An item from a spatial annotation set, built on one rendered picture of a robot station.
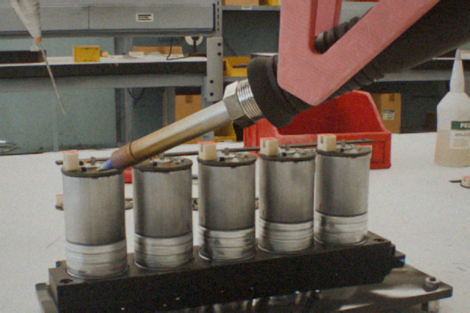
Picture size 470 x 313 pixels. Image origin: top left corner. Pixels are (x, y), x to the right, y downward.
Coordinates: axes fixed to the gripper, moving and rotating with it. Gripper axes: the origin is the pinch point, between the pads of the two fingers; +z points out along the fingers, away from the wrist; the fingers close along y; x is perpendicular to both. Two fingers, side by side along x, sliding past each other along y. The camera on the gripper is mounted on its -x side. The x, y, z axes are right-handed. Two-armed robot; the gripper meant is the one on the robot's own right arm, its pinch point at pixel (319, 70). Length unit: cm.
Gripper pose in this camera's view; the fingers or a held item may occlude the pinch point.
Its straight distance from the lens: 22.7
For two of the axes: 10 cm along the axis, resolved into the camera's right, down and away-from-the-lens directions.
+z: -4.2, 8.4, 3.3
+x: 8.2, 5.1, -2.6
